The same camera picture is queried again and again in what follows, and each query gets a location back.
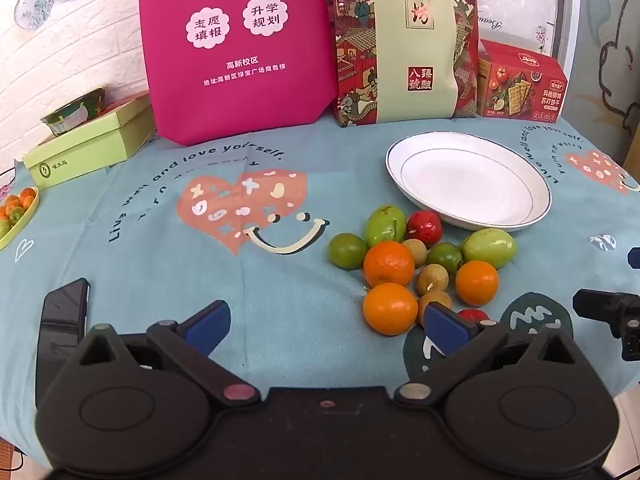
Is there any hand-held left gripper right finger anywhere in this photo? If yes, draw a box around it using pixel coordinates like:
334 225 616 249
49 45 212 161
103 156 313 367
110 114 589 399
394 301 596 406

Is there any light green box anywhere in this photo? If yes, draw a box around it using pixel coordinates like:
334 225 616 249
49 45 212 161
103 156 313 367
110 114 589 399
22 93 158 191

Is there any orange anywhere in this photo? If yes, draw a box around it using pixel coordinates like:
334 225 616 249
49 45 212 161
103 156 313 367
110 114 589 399
363 241 416 288
455 260 500 307
363 282 419 337

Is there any large green fruit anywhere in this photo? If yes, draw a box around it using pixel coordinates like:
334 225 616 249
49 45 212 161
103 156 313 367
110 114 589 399
461 228 517 271
364 204 407 248

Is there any black phone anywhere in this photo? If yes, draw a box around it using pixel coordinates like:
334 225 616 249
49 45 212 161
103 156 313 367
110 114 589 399
35 277 92 406

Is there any magenta paper bag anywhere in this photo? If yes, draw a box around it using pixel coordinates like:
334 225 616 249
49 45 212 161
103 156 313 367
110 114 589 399
137 0 340 147

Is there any red green illustrated bag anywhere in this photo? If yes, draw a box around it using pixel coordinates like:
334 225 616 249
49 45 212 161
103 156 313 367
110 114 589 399
329 0 480 128

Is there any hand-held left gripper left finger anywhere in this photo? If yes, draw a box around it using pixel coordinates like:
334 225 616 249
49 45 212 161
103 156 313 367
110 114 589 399
60 300 262 408

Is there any small green fruit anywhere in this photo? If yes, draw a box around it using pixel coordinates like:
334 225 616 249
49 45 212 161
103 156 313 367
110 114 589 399
426 242 463 276
328 232 368 271

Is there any blue printed tablecloth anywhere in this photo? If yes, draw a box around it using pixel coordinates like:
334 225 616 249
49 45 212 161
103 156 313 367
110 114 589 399
0 92 640 480

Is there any brown longan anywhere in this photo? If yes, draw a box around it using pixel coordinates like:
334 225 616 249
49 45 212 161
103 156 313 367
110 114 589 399
401 239 427 268
416 263 449 297
418 291 453 328

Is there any white floral bag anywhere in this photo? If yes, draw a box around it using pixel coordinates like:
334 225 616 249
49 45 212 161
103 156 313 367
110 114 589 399
470 0 568 58

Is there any red cracker box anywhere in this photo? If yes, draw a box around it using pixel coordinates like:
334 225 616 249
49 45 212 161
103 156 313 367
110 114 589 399
476 39 569 125

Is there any yellow-green tray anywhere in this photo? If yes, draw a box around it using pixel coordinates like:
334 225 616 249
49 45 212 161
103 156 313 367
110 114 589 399
0 186 40 251

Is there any white plate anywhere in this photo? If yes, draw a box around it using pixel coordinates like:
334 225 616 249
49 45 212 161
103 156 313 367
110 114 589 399
385 131 552 232

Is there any green paper bowl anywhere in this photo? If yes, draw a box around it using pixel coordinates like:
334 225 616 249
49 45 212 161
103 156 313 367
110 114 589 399
41 86 108 136

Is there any pile of small toy fruits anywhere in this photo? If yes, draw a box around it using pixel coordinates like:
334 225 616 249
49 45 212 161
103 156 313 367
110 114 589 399
0 187 36 238

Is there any round translucent fan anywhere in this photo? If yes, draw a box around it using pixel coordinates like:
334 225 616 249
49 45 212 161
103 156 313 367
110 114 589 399
14 0 53 28

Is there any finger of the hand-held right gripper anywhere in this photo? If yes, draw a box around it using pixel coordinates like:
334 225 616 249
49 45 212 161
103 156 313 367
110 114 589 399
572 288 640 361

